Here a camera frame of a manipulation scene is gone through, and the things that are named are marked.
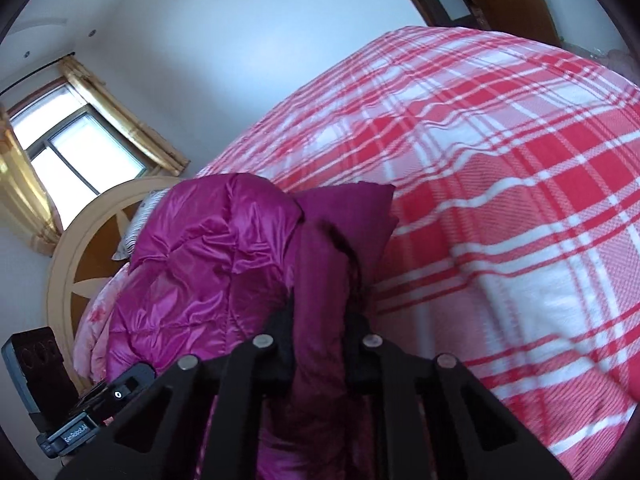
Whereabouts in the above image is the magenta down jacket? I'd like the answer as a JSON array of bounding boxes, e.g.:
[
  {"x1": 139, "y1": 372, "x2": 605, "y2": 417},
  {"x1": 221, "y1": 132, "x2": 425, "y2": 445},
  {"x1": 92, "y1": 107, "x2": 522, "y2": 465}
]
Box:
[{"x1": 105, "y1": 174, "x2": 397, "y2": 479}]

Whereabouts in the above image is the black speaker box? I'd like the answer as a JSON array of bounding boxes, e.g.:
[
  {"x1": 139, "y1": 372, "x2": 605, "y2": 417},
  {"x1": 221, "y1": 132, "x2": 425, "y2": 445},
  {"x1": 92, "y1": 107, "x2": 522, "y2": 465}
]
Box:
[{"x1": 1, "y1": 326, "x2": 79, "y2": 434}]

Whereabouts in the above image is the pink floral quilt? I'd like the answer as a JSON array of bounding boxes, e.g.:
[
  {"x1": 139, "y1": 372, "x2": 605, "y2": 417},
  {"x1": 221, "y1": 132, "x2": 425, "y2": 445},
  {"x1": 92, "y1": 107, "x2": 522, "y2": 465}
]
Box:
[{"x1": 72, "y1": 263, "x2": 130, "y2": 384}]

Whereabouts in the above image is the wooden round headboard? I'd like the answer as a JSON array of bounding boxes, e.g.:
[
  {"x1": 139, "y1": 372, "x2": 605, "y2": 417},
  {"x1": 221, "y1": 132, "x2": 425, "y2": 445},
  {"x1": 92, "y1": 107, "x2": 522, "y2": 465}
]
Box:
[{"x1": 44, "y1": 176, "x2": 179, "y2": 393}]

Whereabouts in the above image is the striped grey pillow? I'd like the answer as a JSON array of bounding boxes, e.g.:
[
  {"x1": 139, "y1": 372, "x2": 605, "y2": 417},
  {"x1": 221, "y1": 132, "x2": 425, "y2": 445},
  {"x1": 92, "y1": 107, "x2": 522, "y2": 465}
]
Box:
[{"x1": 112, "y1": 188, "x2": 169, "y2": 261}]

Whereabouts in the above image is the yellow curtain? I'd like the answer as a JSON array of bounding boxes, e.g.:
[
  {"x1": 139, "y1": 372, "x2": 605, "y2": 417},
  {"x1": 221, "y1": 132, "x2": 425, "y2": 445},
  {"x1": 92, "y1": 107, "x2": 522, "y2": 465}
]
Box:
[{"x1": 1, "y1": 55, "x2": 190, "y2": 256}]

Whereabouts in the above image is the red white plaid bedspread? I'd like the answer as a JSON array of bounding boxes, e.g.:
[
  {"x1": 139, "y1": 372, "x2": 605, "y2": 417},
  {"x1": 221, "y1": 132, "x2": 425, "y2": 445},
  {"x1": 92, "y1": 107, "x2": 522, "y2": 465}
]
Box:
[{"x1": 206, "y1": 26, "x2": 639, "y2": 479}]

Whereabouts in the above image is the window with frame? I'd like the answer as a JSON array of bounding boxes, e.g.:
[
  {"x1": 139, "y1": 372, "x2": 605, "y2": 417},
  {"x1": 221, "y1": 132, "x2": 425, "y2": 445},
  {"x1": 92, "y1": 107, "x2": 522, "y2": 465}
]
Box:
[{"x1": 10, "y1": 81, "x2": 153, "y2": 226}]

